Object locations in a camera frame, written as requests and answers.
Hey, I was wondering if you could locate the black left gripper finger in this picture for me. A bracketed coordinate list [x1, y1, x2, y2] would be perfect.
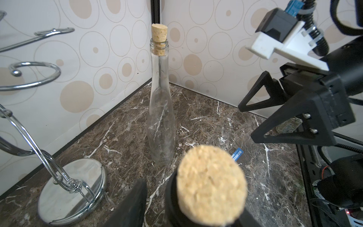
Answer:
[103, 178, 147, 227]

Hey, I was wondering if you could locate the clear glass bottle cork stopper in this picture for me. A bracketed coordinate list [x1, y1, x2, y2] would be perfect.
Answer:
[147, 24, 176, 166]

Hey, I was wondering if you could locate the chrome glass rack stand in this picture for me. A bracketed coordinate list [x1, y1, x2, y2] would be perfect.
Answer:
[0, 10, 108, 226]

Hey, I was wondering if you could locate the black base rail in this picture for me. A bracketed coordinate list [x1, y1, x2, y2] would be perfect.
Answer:
[297, 133, 363, 227]

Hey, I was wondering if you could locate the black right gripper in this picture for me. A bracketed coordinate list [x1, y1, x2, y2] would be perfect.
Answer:
[238, 63, 355, 146]

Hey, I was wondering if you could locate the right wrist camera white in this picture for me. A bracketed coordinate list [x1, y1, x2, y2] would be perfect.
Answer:
[246, 8, 329, 71]

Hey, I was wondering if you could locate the dark green wine bottle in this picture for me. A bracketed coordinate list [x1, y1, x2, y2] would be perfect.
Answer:
[164, 145, 260, 227]

